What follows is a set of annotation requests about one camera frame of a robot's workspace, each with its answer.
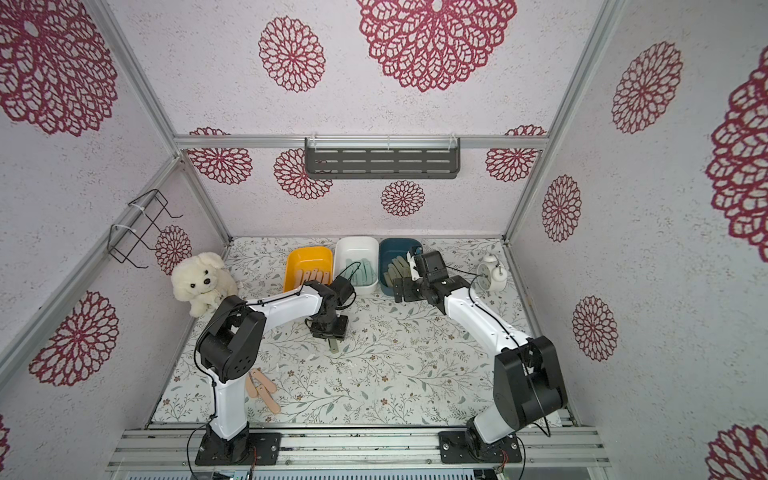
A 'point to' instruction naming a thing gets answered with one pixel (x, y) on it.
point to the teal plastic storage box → (389, 249)
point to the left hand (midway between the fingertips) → (336, 337)
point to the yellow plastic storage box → (307, 259)
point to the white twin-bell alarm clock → (492, 275)
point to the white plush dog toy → (201, 282)
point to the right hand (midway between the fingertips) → (407, 282)
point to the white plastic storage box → (357, 259)
